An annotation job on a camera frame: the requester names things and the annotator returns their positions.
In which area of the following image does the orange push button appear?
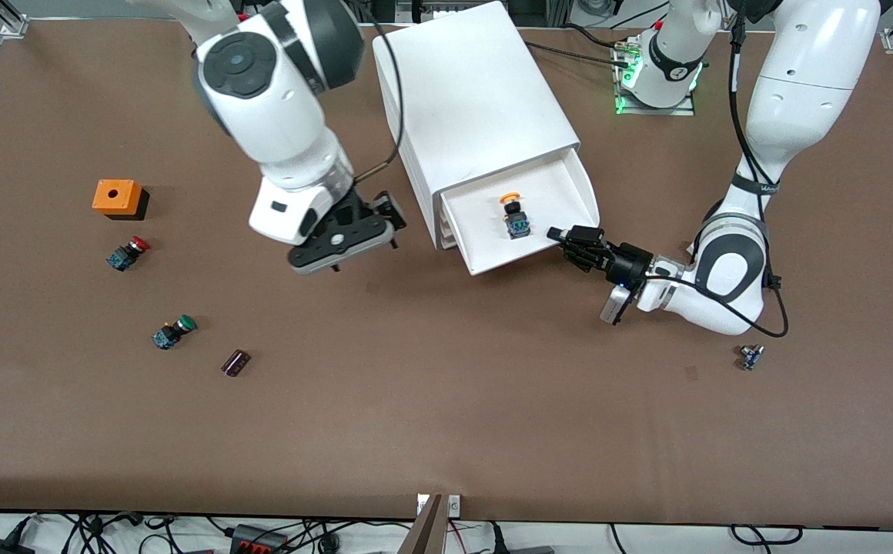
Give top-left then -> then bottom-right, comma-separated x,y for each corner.
499,191 -> 534,241

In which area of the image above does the white drawer cabinet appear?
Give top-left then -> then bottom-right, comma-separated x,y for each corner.
372,0 -> 582,252

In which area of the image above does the green push button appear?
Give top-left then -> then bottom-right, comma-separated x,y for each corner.
152,314 -> 198,351

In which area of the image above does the red push button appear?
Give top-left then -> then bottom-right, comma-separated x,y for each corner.
106,236 -> 152,272

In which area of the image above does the orange box with hole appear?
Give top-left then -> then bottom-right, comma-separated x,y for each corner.
92,179 -> 150,222

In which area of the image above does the wooden stick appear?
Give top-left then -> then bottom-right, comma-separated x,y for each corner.
398,494 -> 447,554

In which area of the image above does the black orange power strip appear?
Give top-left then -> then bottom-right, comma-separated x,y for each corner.
229,524 -> 288,554

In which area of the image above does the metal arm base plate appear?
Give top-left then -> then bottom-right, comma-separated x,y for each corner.
614,38 -> 697,117

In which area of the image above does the black looped cable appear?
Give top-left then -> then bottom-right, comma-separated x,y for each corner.
730,524 -> 804,546

